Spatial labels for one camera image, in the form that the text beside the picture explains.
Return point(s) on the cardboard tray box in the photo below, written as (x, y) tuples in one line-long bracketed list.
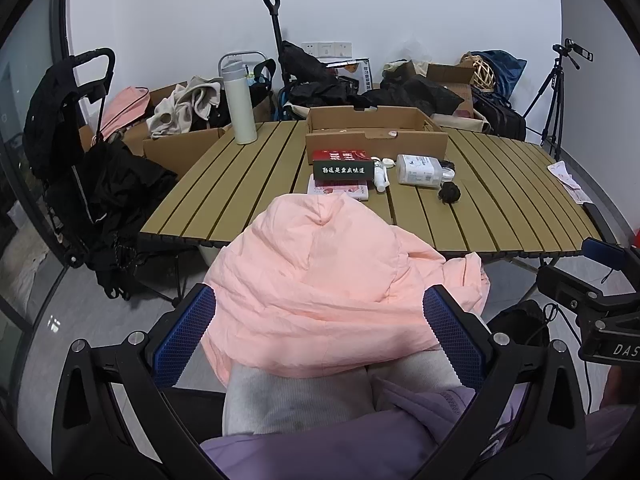
[(375, 142)]

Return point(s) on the white squeeze bottle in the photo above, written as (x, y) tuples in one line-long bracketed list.
[(381, 180)]

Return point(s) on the purple jacket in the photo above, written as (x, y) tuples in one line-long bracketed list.
[(350, 445)]

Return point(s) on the open cardboard box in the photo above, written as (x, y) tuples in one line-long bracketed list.
[(180, 152)]

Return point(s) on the printed white box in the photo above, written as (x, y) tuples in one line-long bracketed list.
[(352, 72)]

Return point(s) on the pink puffer jacket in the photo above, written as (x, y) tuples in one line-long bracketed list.
[(325, 285)]

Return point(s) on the pink and white pack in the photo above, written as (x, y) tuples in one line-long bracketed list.
[(340, 189)]

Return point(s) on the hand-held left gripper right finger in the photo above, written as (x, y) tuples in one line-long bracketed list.
[(454, 331)]

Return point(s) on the clear plastic wipes pack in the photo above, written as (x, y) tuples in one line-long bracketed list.
[(420, 171)]

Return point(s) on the beige paper bag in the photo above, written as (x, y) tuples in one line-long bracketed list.
[(462, 122)]

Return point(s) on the blue bag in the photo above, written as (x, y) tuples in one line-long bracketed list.
[(507, 70)]

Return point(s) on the black tripod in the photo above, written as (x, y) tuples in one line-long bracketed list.
[(550, 105)]

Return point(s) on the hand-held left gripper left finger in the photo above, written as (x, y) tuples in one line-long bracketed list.
[(186, 335)]

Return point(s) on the red and green box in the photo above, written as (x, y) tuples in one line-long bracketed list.
[(345, 165)]

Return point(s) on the brown cardboard box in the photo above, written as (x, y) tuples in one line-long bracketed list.
[(452, 77)]

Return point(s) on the white wall socket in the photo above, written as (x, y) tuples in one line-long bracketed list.
[(343, 50), (309, 50), (326, 50)]

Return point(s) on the white thermos bottle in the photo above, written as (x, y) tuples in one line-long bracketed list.
[(240, 105)]

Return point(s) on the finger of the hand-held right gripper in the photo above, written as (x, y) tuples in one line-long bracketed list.
[(570, 285), (602, 252)]

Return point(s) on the wicker basket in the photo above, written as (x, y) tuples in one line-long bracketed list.
[(477, 72)]

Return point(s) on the black folding cart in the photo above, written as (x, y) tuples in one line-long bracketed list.
[(55, 120)]

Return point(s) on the white paper slips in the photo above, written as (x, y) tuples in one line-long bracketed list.
[(567, 180)]

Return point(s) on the person's right hand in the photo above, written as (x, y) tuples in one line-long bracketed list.
[(617, 390)]

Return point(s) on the cream clothes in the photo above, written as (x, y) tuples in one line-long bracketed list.
[(185, 105)]

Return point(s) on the pink backpack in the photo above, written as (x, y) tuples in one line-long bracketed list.
[(122, 110)]

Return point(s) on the pile of black clothes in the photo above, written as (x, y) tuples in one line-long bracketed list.
[(310, 75)]

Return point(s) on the white contact lens case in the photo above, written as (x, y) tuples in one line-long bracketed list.
[(388, 163)]

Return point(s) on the black jacket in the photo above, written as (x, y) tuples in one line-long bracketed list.
[(120, 195)]

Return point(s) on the black scrunchie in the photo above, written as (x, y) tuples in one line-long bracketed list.
[(449, 194)]

